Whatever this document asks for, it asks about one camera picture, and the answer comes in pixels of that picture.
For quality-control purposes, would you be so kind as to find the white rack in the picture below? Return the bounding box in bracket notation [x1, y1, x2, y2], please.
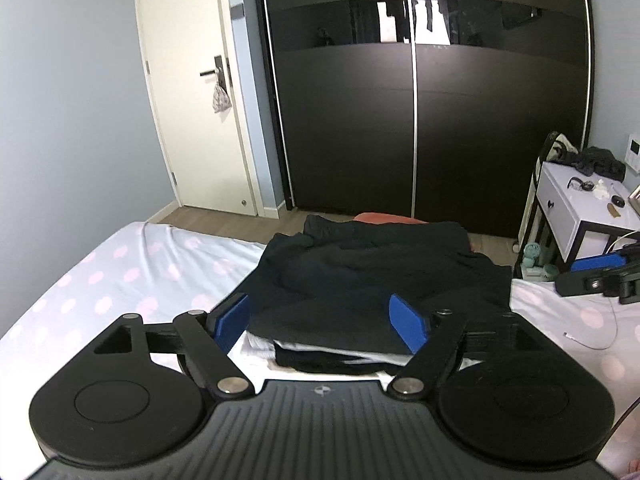
[519, 154, 557, 262]

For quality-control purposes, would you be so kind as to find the dark sliding door wardrobe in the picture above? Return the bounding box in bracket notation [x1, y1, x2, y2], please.
[252, 0, 597, 235]

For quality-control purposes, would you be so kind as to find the white nightstand with black frame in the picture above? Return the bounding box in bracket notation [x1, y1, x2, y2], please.
[520, 160, 640, 267]

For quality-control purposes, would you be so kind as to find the patterned hanging pouch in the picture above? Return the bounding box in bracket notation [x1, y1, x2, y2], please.
[209, 82, 232, 114]

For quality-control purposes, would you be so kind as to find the dark clothing heap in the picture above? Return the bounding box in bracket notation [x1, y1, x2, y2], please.
[569, 145, 627, 184]

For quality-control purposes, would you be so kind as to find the teal mini fan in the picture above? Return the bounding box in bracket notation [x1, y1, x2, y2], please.
[521, 241, 559, 282]

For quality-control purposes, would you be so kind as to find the orange cushion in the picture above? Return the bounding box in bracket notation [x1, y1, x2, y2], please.
[353, 211, 427, 225]

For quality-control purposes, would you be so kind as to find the white cable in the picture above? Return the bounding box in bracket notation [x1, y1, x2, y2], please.
[564, 230, 640, 352]

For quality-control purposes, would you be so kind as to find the cream door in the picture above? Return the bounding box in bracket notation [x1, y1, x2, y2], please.
[132, 0, 262, 219]

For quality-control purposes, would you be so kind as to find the beige bag with black strap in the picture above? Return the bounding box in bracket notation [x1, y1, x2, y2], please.
[542, 130, 582, 167]

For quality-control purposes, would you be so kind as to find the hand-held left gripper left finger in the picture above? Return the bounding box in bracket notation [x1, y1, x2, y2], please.
[74, 292, 254, 402]

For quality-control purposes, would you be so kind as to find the black garment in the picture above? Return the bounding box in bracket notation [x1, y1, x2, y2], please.
[273, 346, 402, 377]
[247, 232, 514, 357]
[302, 214, 474, 261]

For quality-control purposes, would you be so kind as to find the black door handle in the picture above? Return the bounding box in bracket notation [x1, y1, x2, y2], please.
[199, 54, 231, 92]

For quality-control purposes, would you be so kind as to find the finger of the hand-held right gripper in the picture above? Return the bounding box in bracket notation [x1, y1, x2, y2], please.
[570, 242, 640, 276]
[555, 265, 640, 307]

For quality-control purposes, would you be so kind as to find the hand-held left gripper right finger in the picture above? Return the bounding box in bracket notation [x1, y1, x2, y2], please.
[387, 293, 557, 404]

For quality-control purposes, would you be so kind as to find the folded black garment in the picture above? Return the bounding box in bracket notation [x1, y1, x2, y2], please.
[302, 214, 474, 261]
[273, 346, 402, 377]

